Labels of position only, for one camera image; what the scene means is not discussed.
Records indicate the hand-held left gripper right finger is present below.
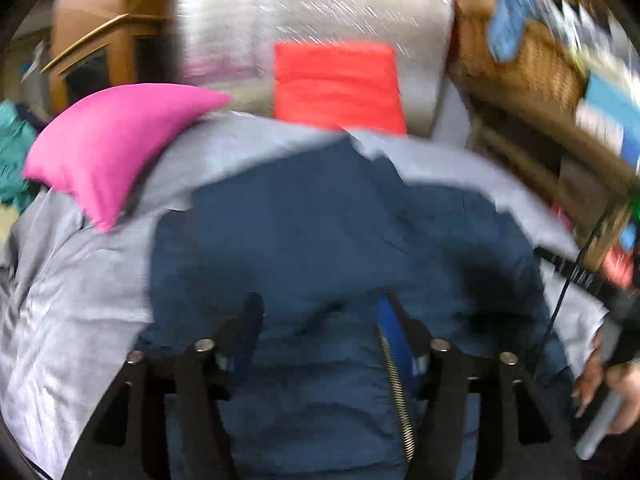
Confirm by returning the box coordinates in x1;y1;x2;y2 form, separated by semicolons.
376;295;581;480

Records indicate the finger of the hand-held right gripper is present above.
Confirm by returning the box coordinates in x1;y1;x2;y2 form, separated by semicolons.
532;245;618;301

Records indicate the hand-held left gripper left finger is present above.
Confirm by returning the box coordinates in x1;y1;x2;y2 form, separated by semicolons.
62;292;266;480

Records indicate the navy blue jacket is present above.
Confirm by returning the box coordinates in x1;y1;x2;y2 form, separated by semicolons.
137;132;576;480

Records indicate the person's right hand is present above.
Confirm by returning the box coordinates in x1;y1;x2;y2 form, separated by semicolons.
572;332;640;436

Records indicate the wooden shelf unit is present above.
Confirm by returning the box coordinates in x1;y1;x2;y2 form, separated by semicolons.
470;95;640;271

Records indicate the blue and white box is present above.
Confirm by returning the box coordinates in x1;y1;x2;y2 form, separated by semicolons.
575;67;640;161

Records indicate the grey bed sheet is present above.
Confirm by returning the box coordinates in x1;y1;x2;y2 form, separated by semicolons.
0;110;608;480

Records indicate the wicker basket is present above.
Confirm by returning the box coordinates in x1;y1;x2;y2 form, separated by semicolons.
450;0;586;111

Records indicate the pink pillow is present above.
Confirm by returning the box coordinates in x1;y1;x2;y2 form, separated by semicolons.
22;83;233;233

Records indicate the orange-red pillow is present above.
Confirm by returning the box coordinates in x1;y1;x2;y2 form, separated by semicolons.
272;42;408;136

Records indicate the light blue cloth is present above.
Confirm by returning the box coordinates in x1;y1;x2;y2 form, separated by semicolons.
487;0;538;63

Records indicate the teal shirt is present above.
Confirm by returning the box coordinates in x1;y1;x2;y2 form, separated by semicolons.
0;100;51;216

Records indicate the silver foil insulation board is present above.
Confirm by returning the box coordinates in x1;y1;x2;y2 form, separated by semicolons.
172;0;458;138

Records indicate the wooden cabinet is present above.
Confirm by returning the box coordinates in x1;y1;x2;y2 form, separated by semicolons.
42;0;176;111

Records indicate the black cable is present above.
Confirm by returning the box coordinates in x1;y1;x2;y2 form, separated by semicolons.
542;195;621;341

